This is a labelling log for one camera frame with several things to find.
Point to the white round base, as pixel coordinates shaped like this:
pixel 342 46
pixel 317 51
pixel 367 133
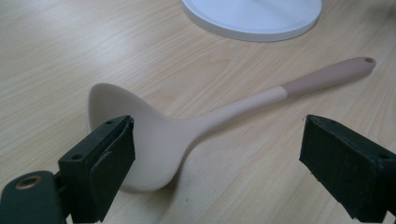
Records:
pixel 252 17

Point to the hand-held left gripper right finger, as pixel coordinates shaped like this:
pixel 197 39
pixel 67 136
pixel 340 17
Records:
pixel 351 168

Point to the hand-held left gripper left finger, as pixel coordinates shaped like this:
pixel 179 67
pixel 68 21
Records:
pixel 93 168

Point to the beige silicone ladle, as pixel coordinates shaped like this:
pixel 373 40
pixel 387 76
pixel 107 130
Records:
pixel 162 140

